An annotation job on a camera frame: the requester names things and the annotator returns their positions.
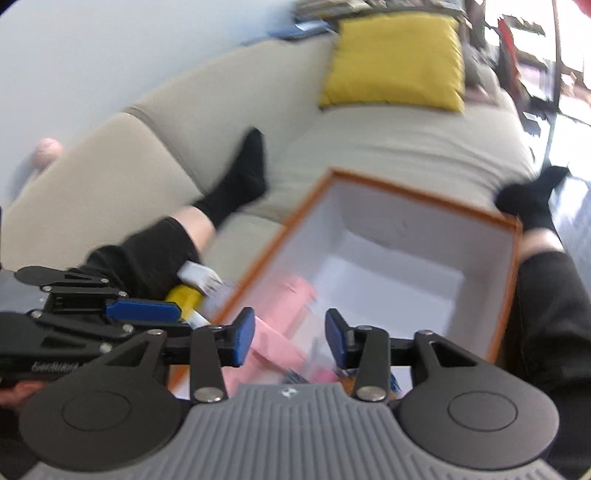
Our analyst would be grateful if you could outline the orange white cardboard box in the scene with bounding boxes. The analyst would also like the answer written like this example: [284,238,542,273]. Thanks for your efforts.
[168,167,523,400]

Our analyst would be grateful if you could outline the pink plush doll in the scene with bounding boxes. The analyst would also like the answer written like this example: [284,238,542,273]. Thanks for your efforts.
[31,138,63,170]

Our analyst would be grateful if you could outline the person right leg black sock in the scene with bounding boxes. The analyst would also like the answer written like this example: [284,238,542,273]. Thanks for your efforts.
[494,166,590,479]

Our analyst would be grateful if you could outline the yellow cushion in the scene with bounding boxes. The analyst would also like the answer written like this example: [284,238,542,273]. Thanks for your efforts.
[318,11,465,113]

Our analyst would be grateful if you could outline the person left leg black sock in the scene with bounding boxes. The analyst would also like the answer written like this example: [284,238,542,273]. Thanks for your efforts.
[70,128,267,301]

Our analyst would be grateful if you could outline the white hand cream tube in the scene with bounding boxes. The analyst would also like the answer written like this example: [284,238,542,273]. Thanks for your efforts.
[185,310,211,330]

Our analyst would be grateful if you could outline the beige fabric sofa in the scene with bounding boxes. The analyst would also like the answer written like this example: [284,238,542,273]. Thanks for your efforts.
[1,34,536,278]

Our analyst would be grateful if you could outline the person left hand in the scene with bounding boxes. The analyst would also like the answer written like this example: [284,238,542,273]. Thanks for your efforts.
[0,381,48,410]

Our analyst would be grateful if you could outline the person leg black sock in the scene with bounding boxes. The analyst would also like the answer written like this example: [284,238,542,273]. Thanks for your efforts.
[70,128,267,301]
[494,166,590,479]

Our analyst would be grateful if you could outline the yellow tape measure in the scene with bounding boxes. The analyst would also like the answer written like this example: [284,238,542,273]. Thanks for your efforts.
[165,285,204,321]

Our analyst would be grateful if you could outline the white power adapter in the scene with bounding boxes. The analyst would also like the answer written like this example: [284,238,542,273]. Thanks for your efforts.
[177,261,223,296]

